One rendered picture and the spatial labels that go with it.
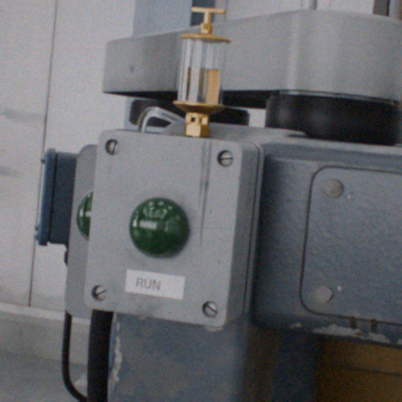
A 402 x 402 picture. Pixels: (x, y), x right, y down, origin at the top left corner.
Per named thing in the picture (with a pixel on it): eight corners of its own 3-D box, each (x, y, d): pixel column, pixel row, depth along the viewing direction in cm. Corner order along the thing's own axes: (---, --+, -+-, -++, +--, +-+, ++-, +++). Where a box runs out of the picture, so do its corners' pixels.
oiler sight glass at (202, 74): (171, 100, 61) (177, 37, 61) (185, 102, 63) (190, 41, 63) (214, 103, 60) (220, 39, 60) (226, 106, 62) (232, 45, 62)
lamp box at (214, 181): (82, 307, 55) (98, 128, 54) (114, 297, 59) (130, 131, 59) (225, 328, 53) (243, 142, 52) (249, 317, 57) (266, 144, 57)
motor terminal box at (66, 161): (30, 272, 103) (41, 149, 103) (32, 259, 113) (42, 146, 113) (118, 278, 104) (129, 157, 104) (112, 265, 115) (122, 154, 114)
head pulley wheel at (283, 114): (248, 132, 69) (252, 91, 69) (280, 135, 77) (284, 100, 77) (391, 145, 66) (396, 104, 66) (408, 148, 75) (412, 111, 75)
